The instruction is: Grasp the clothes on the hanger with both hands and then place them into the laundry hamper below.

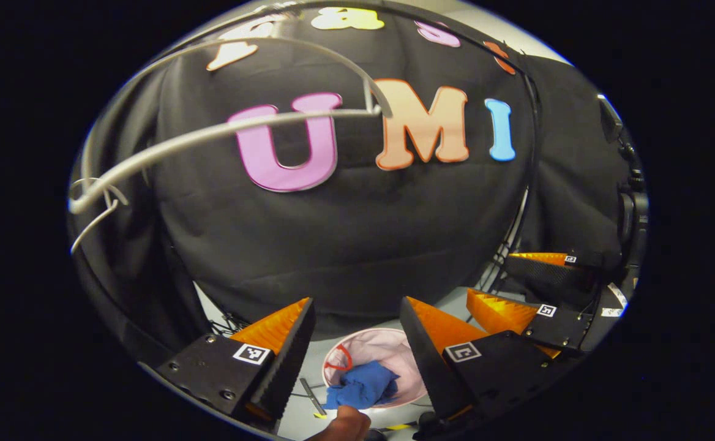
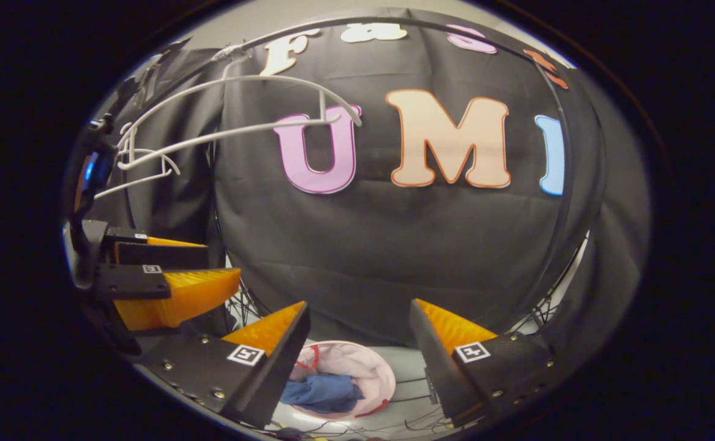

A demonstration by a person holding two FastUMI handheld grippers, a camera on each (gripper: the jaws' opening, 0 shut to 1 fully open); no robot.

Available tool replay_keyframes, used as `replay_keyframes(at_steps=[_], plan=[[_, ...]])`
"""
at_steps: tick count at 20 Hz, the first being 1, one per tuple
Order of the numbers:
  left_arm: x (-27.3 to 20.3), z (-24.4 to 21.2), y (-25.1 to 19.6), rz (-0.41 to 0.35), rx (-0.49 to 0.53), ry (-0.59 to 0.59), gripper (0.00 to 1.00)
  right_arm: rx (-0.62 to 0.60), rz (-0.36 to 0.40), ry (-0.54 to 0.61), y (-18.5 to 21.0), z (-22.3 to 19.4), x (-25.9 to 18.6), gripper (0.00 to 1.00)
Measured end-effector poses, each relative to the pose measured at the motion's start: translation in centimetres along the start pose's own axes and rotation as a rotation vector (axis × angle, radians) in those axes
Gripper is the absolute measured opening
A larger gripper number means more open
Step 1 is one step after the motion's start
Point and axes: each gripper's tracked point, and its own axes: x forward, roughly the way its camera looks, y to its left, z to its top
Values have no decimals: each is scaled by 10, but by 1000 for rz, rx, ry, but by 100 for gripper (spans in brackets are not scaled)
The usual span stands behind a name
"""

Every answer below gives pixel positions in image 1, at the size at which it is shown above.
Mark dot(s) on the grey metal bar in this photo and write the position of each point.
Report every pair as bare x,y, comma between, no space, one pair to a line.
313,397

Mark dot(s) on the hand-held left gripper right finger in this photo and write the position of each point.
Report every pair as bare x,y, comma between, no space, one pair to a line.
428,361

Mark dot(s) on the black clothes rail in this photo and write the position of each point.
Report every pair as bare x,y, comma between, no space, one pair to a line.
535,135

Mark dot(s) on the black tripod stand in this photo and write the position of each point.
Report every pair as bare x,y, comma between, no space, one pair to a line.
497,275

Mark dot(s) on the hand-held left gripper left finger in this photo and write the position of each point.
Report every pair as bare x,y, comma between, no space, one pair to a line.
290,361

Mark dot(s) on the pink laundry hamper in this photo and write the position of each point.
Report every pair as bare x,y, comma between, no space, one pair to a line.
388,349

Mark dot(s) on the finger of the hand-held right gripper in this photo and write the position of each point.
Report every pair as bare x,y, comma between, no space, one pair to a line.
547,278
562,327

